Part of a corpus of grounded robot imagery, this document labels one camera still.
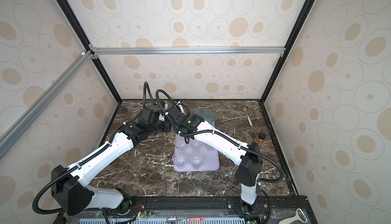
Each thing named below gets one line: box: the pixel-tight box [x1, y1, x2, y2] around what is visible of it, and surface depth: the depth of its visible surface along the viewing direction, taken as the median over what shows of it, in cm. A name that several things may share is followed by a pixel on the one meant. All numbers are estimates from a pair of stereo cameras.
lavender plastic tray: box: [173, 133, 220, 173], surface depth 89 cm
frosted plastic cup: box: [188, 151, 205, 170], surface depth 89 cm
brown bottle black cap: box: [254, 132, 267, 146], surface depth 91 cm
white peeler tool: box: [278, 207, 309, 224], surface depth 71 cm
